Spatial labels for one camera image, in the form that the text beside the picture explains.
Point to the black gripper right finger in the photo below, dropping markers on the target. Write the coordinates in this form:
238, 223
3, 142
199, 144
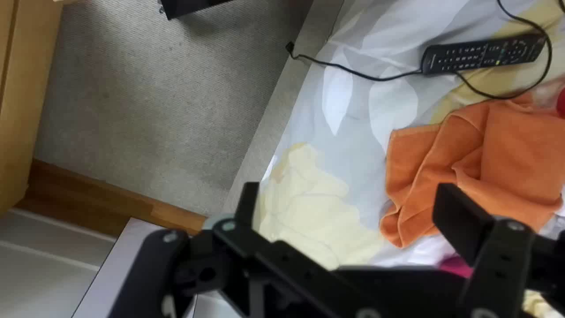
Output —
500, 265

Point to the black rectangular object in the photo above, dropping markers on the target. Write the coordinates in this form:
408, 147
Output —
191, 8

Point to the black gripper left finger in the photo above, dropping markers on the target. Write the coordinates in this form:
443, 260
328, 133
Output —
258, 265

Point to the orange cloth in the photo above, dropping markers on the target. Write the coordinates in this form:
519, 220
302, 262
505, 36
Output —
494, 159

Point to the light wooden dresser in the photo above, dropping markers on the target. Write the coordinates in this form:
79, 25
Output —
23, 94

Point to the yellow grey floral bed cover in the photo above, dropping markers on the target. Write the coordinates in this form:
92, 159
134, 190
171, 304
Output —
346, 135

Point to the black power adapter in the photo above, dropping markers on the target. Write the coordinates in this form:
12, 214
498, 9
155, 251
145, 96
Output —
482, 53

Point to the pink curved toy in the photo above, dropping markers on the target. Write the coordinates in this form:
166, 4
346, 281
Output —
457, 265

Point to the beige bed base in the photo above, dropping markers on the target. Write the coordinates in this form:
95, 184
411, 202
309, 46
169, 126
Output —
275, 112

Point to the white leaning board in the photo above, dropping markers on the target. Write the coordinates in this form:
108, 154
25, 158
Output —
111, 271

